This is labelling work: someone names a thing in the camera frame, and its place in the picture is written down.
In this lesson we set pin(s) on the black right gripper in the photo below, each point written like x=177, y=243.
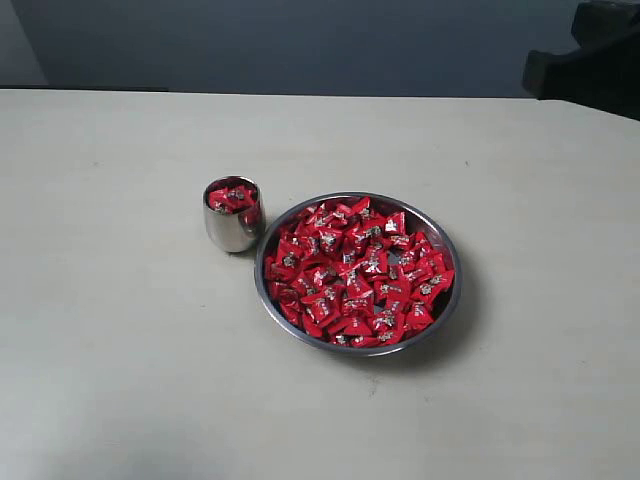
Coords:
x=603, y=72

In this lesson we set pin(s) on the red candy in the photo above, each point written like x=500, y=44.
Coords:
x=230, y=200

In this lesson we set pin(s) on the round steel bowl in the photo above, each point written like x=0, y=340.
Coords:
x=357, y=273

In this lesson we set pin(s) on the small steel cup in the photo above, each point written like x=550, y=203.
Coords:
x=238, y=232

